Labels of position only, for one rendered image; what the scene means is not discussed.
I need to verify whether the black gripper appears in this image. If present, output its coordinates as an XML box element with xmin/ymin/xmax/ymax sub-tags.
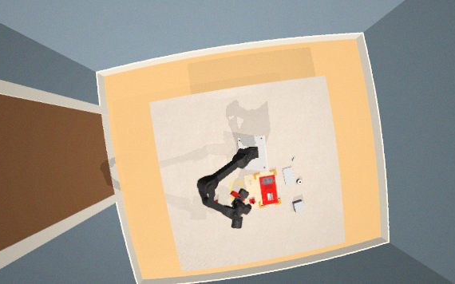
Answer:
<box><xmin>231</xmin><ymin>188</ymin><xmax>250</xmax><ymax>207</ymax></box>

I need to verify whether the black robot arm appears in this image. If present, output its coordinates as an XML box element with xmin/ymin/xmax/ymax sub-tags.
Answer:
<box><xmin>197</xmin><ymin>147</ymin><xmax>259</xmax><ymax>229</ymax></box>

